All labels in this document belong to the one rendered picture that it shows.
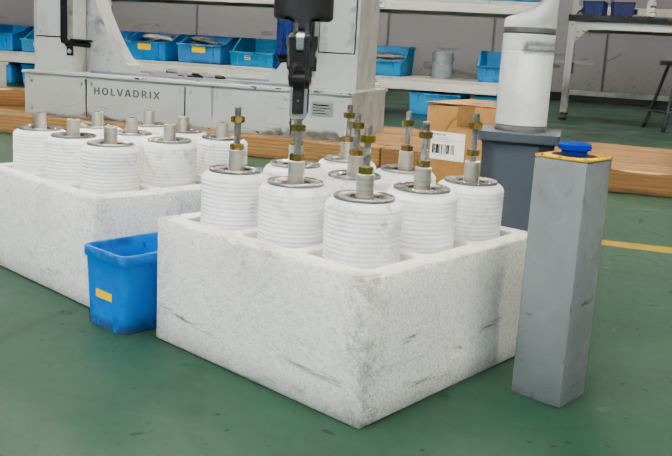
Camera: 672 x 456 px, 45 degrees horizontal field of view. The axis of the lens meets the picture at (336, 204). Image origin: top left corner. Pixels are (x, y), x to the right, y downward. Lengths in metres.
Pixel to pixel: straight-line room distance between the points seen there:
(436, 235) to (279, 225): 0.20
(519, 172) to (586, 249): 0.45
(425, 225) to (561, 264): 0.17
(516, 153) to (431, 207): 0.45
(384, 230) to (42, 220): 0.69
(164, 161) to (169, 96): 1.95
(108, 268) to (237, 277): 0.24
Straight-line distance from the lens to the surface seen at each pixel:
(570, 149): 1.03
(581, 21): 6.32
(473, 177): 1.17
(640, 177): 2.93
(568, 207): 1.02
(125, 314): 1.23
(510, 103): 1.48
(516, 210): 1.48
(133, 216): 1.35
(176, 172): 1.43
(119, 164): 1.36
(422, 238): 1.05
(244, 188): 1.11
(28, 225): 1.51
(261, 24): 10.04
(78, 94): 3.58
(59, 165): 1.47
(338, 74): 3.16
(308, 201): 1.03
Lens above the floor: 0.43
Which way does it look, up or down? 11 degrees down
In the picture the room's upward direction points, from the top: 3 degrees clockwise
